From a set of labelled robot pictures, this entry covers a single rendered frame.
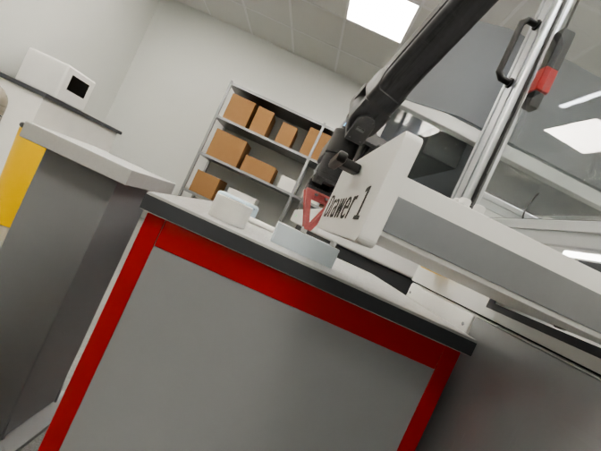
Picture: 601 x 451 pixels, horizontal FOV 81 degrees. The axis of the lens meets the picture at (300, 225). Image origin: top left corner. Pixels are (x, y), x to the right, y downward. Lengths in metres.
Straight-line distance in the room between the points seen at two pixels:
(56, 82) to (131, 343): 3.44
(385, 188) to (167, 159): 4.80
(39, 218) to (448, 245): 0.95
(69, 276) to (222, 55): 4.50
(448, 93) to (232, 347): 1.17
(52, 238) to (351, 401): 0.80
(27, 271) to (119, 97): 4.55
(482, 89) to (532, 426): 1.18
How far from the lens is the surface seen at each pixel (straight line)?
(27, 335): 1.13
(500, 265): 0.39
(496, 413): 0.65
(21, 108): 3.69
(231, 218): 0.61
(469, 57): 1.54
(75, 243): 1.03
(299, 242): 0.65
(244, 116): 4.45
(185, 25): 5.57
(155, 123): 5.23
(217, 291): 0.58
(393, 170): 0.33
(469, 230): 0.38
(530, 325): 0.64
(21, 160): 2.87
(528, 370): 0.62
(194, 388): 0.64
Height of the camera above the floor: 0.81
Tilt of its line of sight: level
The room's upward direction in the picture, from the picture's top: 25 degrees clockwise
